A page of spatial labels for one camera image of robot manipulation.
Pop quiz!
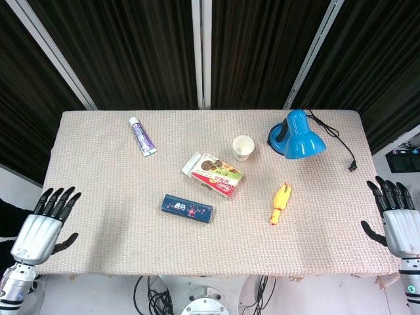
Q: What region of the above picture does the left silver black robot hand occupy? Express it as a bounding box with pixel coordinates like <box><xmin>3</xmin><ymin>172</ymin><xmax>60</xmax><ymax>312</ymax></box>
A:
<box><xmin>10</xmin><ymin>186</ymin><xmax>82</xmax><ymax>265</ymax></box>

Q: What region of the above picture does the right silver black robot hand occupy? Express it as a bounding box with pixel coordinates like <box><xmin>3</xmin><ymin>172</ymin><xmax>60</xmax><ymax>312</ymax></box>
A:
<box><xmin>360</xmin><ymin>176</ymin><xmax>420</xmax><ymax>257</ymax></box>

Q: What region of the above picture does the blue glasses case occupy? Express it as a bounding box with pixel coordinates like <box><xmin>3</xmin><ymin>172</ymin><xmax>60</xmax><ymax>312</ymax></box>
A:
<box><xmin>160</xmin><ymin>194</ymin><xmax>213</xmax><ymax>224</ymax></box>

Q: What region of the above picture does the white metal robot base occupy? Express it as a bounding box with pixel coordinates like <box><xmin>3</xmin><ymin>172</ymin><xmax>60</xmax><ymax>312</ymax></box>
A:
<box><xmin>159</xmin><ymin>274</ymin><xmax>263</xmax><ymax>315</ymax></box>

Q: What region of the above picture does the red green cookie box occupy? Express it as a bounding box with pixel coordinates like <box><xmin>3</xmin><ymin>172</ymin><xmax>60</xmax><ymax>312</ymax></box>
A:
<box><xmin>182</xmin><ymin>152</ymin><xmax>245</xmax><ymax>201</ymax></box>

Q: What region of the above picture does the black electronic device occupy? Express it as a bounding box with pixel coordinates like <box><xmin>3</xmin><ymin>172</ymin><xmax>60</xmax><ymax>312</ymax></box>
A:
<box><xmin>385</xmin><ymin>149</ymin><xmax>420</xmax><ymax>174</ymax></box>

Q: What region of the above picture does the beige woven tablecloth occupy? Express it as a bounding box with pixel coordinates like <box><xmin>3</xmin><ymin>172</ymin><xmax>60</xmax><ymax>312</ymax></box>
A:
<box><xmin>34</xmin><ymin>110</ymin><xmax>403</xmax><ymax>291</ymax></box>

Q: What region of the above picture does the yellow rubber chicken toy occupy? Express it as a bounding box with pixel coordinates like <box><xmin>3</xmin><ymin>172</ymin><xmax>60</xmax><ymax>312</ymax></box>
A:
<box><xmin>269</xmin><ymin>182</ymin><xmax>293</xmax><ymax>226</ymax></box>

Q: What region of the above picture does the blue desk lamp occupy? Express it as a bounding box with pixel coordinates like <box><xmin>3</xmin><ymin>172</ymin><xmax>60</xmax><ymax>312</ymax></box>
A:
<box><xmin>267</xmin><ymin>110</ymin><xmax>328</xmax><ymax>160</ymax></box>

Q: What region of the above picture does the black pleated curtain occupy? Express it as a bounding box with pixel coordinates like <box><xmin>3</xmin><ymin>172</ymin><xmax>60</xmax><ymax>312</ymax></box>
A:
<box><xmin>0</xmin><ymin>0</ymin><xmax>87</xmax><ymax>184</ymax></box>
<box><xmin>29</xmin><ymin>0</ymin><xmax>200</xmax><ymax>111</ymax></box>
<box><xmin>211</xmin><ymin>0</ymin><xmax>331</xmax><ymax>110</ymax></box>
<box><xmin>293</xmin><ymin>0</ymin><xmax>420</xmax><ymax>155</ymax></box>

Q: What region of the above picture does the purple white toothpaste tube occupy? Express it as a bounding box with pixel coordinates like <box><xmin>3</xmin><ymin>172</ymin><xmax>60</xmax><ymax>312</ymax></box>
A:
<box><xmin>129</xmin><ymin>117</ymin><xmax>158</xmax><ymax>158</ymax></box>

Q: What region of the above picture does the white paper cup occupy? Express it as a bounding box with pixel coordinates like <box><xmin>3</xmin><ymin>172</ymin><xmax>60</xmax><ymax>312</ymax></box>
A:
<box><xmin>232</xmin><ymin>135</ymin><xmax>255</xmax><ymax>162</ymax></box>

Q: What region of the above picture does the black lamp power cord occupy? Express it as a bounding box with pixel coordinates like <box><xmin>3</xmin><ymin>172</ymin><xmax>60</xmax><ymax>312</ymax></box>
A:
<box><xmin>303</xmin><ymin>109</ymin><xmax>358</xmax><ymax>171</ymax></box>

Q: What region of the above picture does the black floor cable bundle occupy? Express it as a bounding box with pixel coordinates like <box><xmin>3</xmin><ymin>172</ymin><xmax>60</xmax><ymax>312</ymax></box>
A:
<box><xmin>241</xmin><ymin>274</ymin><xmax>278</xmax><ymax>315</ymax></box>
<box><xmin>133</xmin><ymin>274</ymin><xmax>175</xmax><ymax>315</ymax></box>

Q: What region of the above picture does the white frame post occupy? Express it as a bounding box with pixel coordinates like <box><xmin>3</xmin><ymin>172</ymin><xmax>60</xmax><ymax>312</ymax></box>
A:
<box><xmin>191</xmin><ymin>0</ymin><xmax>213</xmax><ymax>110</ymax></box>
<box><xmin>9</xmin><ymin>0</ymin><xmax>98</xmax><ymax>111</ymax></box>
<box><xmin>283</xmin><ymin>0</ymin><xmax>345</xmax><ymax>110</ymax></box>

